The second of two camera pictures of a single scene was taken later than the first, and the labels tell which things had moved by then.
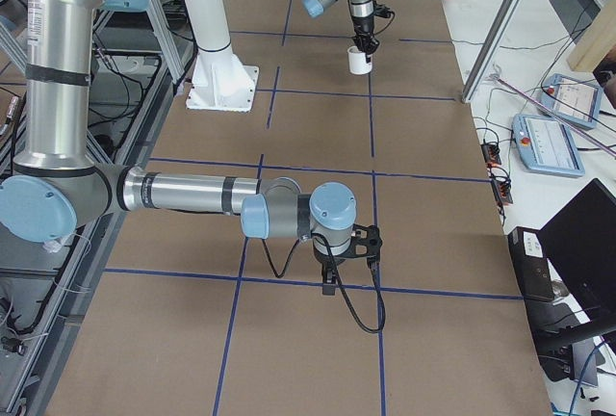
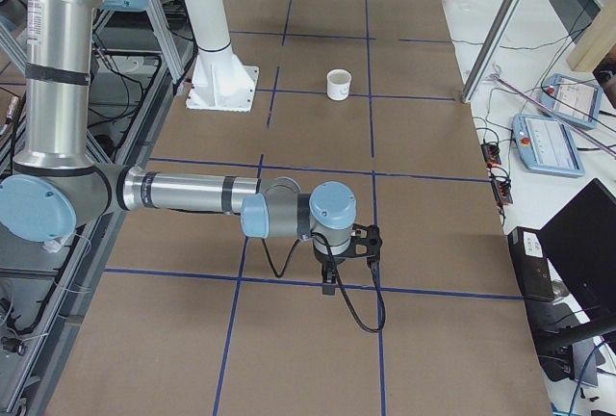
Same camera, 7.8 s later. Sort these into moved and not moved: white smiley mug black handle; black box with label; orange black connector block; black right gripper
Moved: white smiley mug black handle
Not moved: black right gripper; black box with label; orange black connector block
